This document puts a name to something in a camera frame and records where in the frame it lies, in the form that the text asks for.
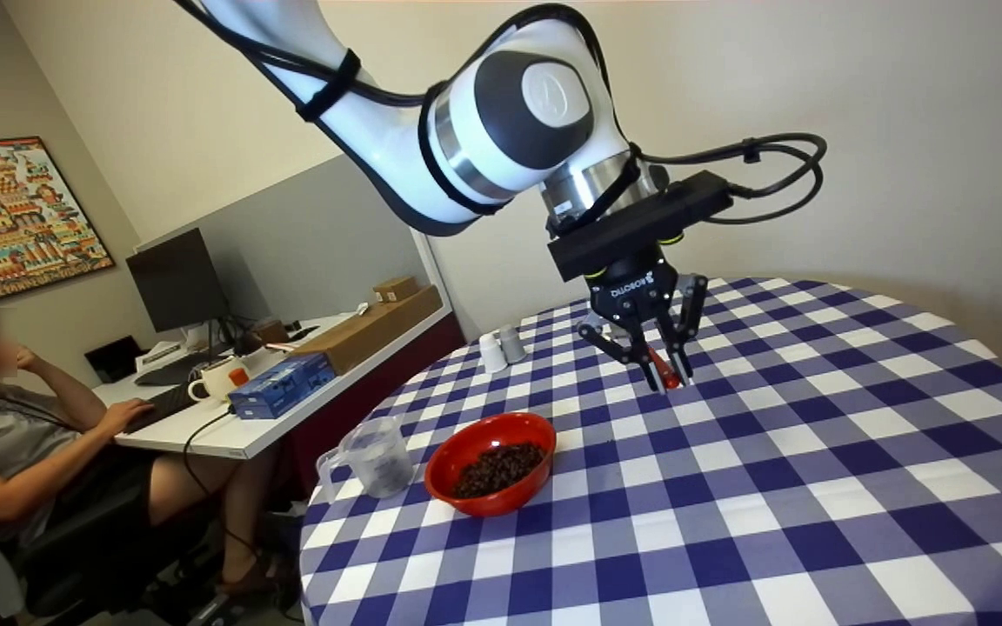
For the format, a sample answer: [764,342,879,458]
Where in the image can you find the white office desk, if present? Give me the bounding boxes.
[93,302,458,461]

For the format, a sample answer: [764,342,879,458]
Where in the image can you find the dark brown beans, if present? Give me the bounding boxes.
[452,443,549,501]

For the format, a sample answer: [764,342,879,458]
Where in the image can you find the colourful framed wall picture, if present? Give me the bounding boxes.
[0,131,120,307]

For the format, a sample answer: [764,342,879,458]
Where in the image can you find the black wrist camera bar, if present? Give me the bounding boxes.
[545,170,738,286]

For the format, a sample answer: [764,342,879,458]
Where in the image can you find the black tablet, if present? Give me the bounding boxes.
[80,334,145,387]

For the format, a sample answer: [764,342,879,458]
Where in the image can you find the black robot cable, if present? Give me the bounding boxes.
[626,127,832,231]

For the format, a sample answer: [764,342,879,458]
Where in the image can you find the white mug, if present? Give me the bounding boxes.
[186,362,239,407]

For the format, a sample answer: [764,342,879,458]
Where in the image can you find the small white bottle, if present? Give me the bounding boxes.
[477,326,528,377]

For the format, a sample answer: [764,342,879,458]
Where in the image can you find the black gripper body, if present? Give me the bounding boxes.
[585,253,691,349]

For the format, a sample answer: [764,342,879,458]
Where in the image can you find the seated person grey shirt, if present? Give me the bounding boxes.
[0,293,287,610]

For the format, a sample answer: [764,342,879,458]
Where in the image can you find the black desk cable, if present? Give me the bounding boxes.
[179,402,238,503]

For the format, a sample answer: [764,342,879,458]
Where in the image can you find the black keyboard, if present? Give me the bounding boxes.
[124,382,197,433]

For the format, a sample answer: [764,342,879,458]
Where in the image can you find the clear plastic measuring cup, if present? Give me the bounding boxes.
[312,417,426,503]

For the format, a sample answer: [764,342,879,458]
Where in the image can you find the black computer monitor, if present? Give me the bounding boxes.
[124,225,233,342]

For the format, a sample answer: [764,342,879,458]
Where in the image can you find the red plastic spoon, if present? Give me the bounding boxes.
[651,343,686,393]

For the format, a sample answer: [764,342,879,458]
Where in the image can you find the long flat cardboard box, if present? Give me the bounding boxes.
[289,276,446,377]

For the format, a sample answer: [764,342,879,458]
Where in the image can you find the grey partition panel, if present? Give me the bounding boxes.
[190,151,458,342]

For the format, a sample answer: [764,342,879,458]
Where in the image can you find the red plastic bowl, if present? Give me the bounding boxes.
[421,411,562,522]

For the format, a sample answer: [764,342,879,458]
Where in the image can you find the blue white checkered tablecloth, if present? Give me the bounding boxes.
[296,276,1002,626]

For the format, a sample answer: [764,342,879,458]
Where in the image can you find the blue box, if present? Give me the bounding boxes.
[225,350,338,420]

